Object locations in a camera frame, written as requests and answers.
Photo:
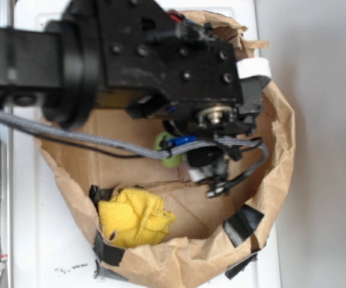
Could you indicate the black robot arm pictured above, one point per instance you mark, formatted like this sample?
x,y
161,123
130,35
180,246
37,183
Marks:
x,y
49,83

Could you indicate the brown paper bag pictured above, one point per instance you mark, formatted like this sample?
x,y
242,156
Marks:
x,y
196,249

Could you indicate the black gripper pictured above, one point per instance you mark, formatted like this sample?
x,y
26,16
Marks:
x,y
161,64

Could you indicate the black tape strip left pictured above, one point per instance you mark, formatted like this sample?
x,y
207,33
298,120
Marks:
x,y
109,255

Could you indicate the black tape strip inside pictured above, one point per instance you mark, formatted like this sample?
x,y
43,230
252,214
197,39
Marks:
x,y
97,194

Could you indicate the yellow cloth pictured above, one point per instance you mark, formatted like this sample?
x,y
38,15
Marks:
x,y
134,217

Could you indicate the green plush animal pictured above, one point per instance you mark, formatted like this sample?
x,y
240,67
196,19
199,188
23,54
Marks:
x,y
162,142

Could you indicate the black tape strip right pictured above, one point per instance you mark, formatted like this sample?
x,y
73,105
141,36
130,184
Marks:
x,y
240,227

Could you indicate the aluminium rail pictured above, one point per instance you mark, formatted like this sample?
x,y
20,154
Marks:
x,y
6,242

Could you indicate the black tape strip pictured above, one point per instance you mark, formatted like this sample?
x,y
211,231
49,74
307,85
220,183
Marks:
x,y
240,227
109,255

